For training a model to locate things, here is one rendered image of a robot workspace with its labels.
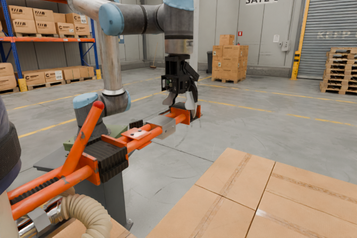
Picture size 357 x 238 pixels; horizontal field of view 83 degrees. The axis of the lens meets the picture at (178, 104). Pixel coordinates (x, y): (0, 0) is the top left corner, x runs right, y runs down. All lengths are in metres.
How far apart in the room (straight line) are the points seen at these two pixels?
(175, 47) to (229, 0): 10.26
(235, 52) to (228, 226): 6.86
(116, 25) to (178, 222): 0.98
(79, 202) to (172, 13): 0.51
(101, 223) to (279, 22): 10.00
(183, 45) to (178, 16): 0.08
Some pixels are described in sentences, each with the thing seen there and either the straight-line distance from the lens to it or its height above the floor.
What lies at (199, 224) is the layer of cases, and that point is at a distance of 1.22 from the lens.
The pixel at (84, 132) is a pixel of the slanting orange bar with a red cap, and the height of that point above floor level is 1.27.
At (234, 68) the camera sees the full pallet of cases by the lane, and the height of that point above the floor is 0.56.
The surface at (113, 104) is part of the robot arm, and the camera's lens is 1.36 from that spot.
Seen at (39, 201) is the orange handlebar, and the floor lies 1.20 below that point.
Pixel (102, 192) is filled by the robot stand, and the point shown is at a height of 0.52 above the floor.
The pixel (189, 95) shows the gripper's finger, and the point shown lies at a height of 1.27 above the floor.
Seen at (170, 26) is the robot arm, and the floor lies 1.48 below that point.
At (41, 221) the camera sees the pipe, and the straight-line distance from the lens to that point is 0.46.
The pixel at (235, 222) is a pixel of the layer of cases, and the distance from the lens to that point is 1.26.
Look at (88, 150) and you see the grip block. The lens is 0.49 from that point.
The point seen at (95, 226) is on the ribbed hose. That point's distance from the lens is 0.42.
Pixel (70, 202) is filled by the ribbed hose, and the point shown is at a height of 1.16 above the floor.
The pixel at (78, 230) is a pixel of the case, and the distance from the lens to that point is 0.70.
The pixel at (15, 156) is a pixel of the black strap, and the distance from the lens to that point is 0.33.
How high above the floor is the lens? 1.44
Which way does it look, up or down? 17 degrees down
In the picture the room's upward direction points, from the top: straight up
